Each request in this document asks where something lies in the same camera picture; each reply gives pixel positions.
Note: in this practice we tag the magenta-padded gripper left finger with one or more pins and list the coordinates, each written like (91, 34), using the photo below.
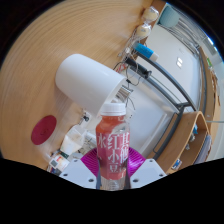
(78, 171)

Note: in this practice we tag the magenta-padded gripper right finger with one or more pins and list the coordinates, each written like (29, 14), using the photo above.
(146, 171)

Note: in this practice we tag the pink-labelled clear drink bottle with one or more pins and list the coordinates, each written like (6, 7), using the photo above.
(112, 150)

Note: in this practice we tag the white tissue pack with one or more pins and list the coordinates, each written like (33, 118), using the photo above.
(71, 141)

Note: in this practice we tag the flat round red coaster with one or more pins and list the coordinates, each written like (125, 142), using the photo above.
(43, 130)

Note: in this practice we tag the white cup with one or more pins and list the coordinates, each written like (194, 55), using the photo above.
(85, 81)

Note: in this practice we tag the black handheld device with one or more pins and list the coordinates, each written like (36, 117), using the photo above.
(138, 67)

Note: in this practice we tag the white tape roll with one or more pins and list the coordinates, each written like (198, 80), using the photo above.
(143, 30)
(150, 14)

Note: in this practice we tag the teal pillow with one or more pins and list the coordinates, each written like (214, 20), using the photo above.
(169, 16)

